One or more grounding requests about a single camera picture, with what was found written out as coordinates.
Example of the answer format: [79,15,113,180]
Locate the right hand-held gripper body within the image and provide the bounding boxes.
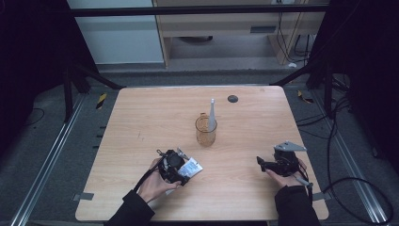
[270,140,308,177]

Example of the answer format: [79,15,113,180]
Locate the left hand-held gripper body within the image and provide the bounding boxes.
[156,147,191,185]

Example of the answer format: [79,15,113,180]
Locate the white toothpaste tube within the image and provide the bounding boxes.
[165,157,204,196]

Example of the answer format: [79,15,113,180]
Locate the clear amber glass cup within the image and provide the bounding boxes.
[194,112,218,148]

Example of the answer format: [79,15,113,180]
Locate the white electric toothbrush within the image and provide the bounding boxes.
[207,97,217,133]

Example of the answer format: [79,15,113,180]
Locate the person's right hand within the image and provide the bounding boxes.
[264,157,310,189]

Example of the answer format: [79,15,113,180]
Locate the person's left hand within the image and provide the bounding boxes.
[136,157,184,204]

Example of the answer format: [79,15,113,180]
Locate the grey tape strip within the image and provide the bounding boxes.
[312,191,332,202]
[72,191,95,202]

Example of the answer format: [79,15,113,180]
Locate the yellow black striped tape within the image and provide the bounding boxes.
[296,89,314,105]
[95,92,108,110]

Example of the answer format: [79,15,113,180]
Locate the black metal stand leg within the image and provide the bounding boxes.
[269,59,335,119]
[62,60,126,124]

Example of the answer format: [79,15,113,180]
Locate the black curtain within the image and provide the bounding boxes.
[0,0,98,158]
[309,0,399,173]

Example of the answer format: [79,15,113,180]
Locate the white cabinet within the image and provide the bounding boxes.
[66,0,165,65]

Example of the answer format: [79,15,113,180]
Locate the light wooden desk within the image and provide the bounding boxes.
[152,0,328,68]

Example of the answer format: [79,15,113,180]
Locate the grey cable plug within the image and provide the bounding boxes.
[293,175,314,189]

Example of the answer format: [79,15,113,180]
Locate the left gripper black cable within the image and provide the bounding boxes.
[133,150,168,193]

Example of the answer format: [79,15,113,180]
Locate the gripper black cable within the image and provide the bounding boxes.
[133,150,168,193]
[305,93,395,226]

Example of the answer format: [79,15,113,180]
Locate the bundle of black floor cables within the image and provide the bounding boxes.
[295,73,354,140]

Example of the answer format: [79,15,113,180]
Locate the aluminium floor rail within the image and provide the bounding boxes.
[8,93,87,226]
[311,89,391,224]

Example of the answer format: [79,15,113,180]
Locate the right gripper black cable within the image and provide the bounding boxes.
[305,93,395,226]

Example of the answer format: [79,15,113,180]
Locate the black cables under desk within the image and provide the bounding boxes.
[275,0,316,65]

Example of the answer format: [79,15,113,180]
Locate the thin black floor cable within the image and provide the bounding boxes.
[23,107,46,127]

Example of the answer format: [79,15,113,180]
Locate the black horizontal frame bar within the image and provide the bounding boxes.
[67,3,328,18]

